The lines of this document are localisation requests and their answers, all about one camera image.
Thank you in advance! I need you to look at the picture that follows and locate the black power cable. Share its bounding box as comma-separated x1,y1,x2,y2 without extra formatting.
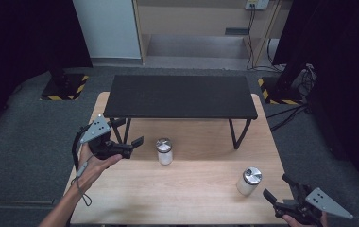
256,37,287,73
246,4,258,71

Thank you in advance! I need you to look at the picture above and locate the glass jar with metal lid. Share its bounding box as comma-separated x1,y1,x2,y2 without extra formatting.
155,137,174,166
235,166,264,198

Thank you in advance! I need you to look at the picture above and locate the white power strip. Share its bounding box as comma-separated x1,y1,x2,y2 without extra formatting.
245,0,271,10

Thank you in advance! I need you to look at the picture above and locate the tangled cable bundle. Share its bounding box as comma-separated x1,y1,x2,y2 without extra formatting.
294,62,318,99

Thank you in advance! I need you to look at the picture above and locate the left hand-held gripper cable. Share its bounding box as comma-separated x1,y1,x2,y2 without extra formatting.
71,125,94,208

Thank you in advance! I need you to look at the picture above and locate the black curtain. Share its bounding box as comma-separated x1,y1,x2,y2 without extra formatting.
0,0,94,144
271,0,359,201

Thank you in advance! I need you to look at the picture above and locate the white panel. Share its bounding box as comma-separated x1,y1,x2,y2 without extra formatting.
72,0,143,61

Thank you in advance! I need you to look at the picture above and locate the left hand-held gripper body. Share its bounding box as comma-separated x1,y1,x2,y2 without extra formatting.
79,113,134,161

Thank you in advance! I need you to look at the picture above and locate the person's left hand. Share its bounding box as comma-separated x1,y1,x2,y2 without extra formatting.
77,142,124,192

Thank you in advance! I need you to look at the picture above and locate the person's right hand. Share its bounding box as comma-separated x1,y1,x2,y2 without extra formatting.
282,211,330,227

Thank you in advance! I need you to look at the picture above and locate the black stand with striped base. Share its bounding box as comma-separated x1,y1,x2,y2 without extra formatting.
40,60,91,102
257,62,306,106

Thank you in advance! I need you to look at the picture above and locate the black floor cable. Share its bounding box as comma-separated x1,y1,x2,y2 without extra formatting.
265,103,309,120
269,106,311,133

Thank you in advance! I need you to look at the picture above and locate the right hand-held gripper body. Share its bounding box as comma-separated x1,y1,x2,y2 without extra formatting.
273,183,354,227

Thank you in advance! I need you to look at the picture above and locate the black shelf with metal legs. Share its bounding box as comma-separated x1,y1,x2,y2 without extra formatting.
102,74,259,151

